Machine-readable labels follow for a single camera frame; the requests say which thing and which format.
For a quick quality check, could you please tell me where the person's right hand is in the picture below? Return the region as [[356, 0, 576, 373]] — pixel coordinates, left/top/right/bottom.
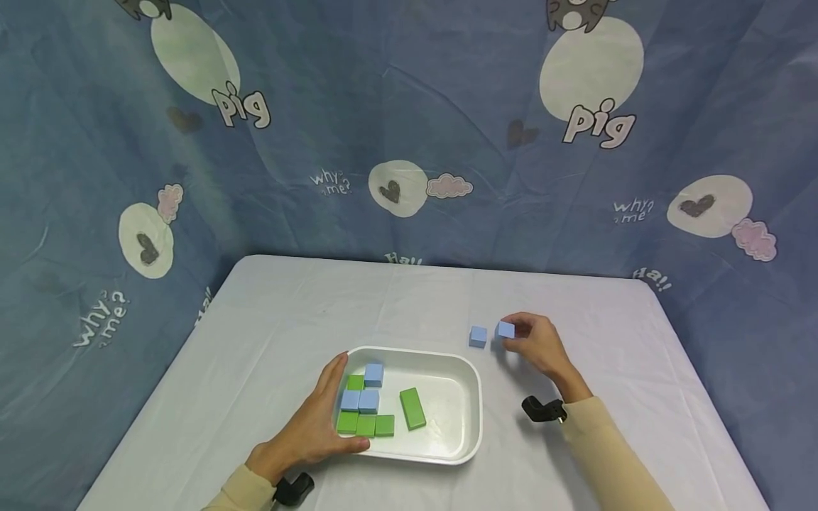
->
[[499, 312, 594, 404]]

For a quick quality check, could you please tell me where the person's left hand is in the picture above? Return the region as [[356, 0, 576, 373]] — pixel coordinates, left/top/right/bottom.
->
[[245, 352, 371, 485]]

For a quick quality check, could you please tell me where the white plastic tray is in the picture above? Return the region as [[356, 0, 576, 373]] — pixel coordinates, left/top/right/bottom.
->
[[336, 346, 484, 467]]

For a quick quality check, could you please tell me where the person's left forearm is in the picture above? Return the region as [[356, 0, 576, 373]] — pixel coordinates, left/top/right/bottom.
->
[[203, 464, 280, 511]]

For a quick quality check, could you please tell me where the black wrist band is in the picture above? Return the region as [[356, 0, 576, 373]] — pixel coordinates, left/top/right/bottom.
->
[[521, 396, 569, 424], [273, 472, 315, 507]]

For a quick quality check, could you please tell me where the long green block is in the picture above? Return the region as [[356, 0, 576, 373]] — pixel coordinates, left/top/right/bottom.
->
[[399, 388, 427, 431]]

